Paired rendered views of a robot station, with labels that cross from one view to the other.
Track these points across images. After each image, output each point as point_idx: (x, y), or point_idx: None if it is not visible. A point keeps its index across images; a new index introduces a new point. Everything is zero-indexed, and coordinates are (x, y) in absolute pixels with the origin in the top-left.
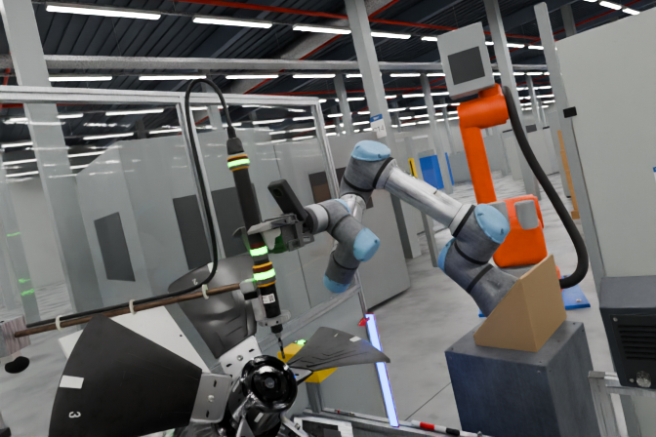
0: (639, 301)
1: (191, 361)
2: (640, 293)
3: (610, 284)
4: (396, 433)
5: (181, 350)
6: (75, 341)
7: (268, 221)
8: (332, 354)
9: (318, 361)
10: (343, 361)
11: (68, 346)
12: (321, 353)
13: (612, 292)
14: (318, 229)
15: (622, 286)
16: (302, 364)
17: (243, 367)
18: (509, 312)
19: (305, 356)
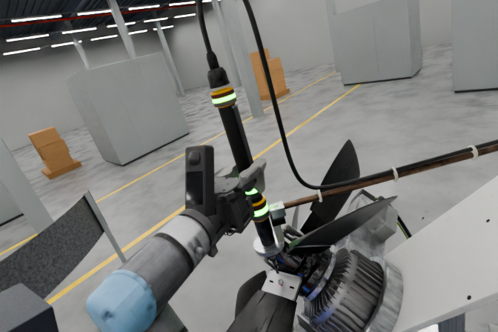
0: (36, 301)
1: (433, 304)
2: (24, 308)
3: (15, 323)
4: None
5: (449, 293)
6: (495, 185)
7: (227, 167)
8: (247, 330)
9: (257, 308)
10: (237, 322)
11: (491, 182)
12: (257, 328)
13: (27, 315)
14: (182, 245)
15: (16, 318)
16: (272, 300)
17: (287, 226)
18: None
19: (275, 321)
